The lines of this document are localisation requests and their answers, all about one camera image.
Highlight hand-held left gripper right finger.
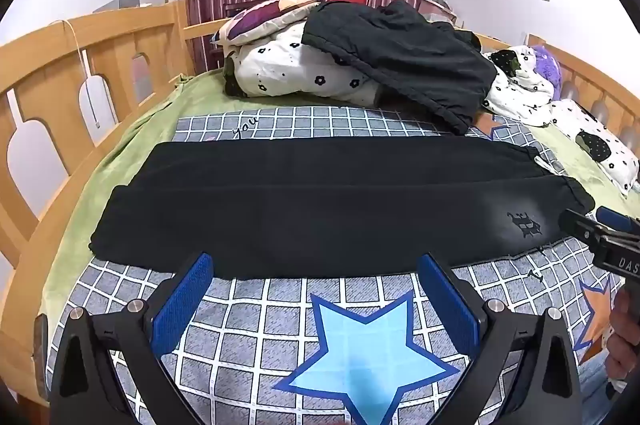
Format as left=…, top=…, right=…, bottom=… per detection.
left=416, top=253, right=585, bottom=425

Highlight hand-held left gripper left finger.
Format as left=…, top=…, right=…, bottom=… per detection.
left=48, top=252, right=215, bottom=425

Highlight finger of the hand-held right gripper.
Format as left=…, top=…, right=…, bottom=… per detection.
left=558, top=208, right=603, bottom=251
left=595, top=205, right=640, bottom=236

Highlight black pants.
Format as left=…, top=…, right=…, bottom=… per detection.
left=88, top=140, right=597, bottom=281

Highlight person's right hand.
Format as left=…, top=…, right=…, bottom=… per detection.
left=605, top=285, right=640, bottom=387

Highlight white floral pillow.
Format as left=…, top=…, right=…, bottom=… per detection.
left=550, top=99, right=640, bottom=196

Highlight grey checked star blanket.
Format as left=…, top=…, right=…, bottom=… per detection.
left=45, top=105, right=623, bottom=425

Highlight person's jeans leg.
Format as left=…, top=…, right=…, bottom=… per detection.
left=579, top=352, right=640, bottom=425

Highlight crumpled white floral sheet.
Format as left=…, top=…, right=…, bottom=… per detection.
left=482, top=45, right=563, bottom=128

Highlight purple plush toy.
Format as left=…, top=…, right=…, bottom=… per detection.
left=531, top=45, right=564, bottom=102

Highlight dark jacket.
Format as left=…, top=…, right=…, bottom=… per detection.
left=302, top=0, right=498, bottom=136

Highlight white floral quilt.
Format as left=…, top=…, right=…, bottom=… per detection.
left=222, top=22, right=386, bottom=108

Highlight clear plastic box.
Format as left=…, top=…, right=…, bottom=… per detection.
left=417, top=0, right=458, bottom=26

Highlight purple patterned pillow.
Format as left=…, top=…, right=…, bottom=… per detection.
left=210, top=0, right=326, bottom=46

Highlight white charging cable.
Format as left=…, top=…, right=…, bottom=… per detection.
left=50, top=19, right=104, bottom=132

